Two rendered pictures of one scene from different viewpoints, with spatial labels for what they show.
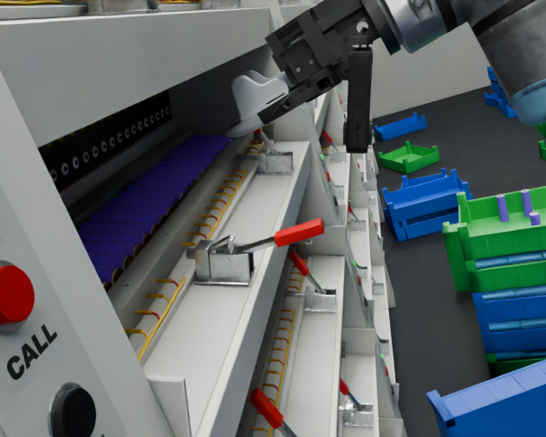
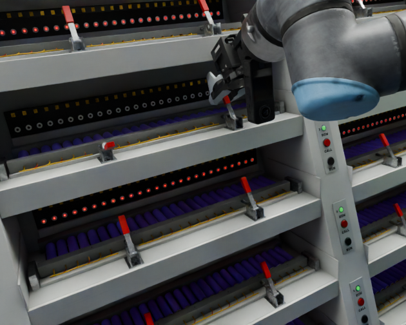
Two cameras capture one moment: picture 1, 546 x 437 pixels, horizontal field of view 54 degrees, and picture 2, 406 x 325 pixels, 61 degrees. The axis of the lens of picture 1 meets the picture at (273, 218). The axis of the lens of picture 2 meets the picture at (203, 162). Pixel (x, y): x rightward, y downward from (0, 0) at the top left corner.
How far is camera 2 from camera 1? 57 cm
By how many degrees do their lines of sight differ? 53
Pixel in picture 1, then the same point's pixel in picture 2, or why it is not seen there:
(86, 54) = (8, 70)
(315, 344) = (220, 228)
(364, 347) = (331, 270)
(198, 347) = (54, 172)
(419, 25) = (255, 44)
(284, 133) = (290, 108)
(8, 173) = not seen: outside the picture
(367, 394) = (299, 294)
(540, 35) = (291, 52)
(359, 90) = (247, 84)
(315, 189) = (306, 148)
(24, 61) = not seen: outside the picture
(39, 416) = not seen: outside the picture
